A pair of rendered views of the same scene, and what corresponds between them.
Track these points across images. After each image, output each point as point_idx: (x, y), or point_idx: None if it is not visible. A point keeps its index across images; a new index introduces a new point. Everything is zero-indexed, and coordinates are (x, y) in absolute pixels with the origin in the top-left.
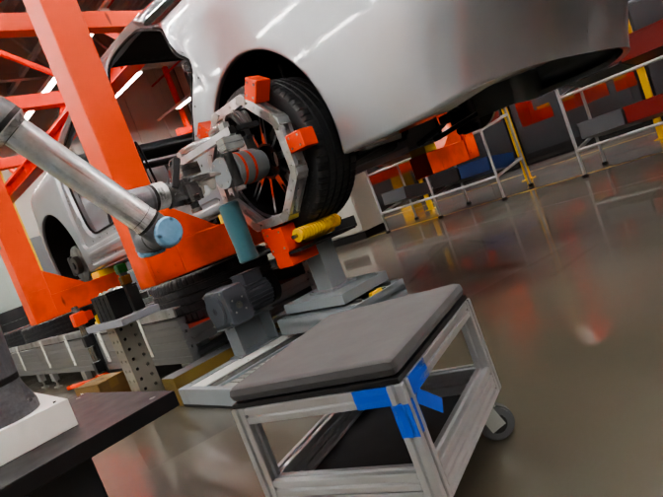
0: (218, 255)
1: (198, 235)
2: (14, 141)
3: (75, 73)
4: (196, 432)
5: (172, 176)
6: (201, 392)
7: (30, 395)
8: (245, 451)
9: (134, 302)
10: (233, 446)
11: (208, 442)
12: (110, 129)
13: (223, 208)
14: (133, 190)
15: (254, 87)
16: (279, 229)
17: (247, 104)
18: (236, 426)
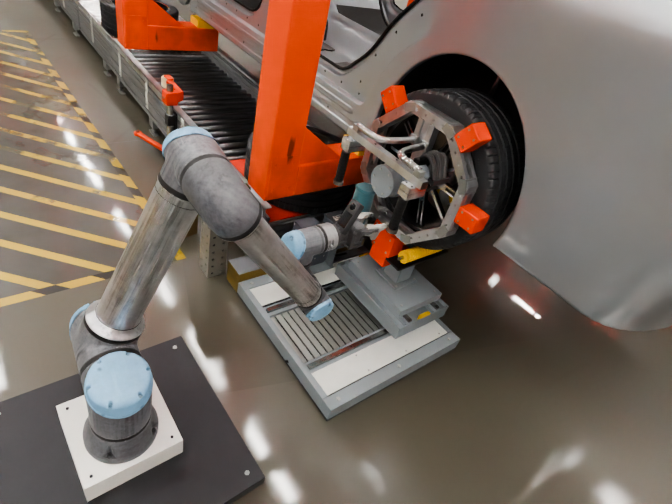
0: (325, 186)
1: (321, 166)
2: (238, 242)
3: None
4: (244, 363)
5: (347, 222)
6: (257, 311)
7: (154, 425)
8: (279, 447)
9: None
10: (271, 426)
11: (252, 395)
12: (305, 40)
13: (360, 193)
14: (309, 240)
15: (472, 142)
16: (393, 240)
17: (452, 139)
18: (276, 389)
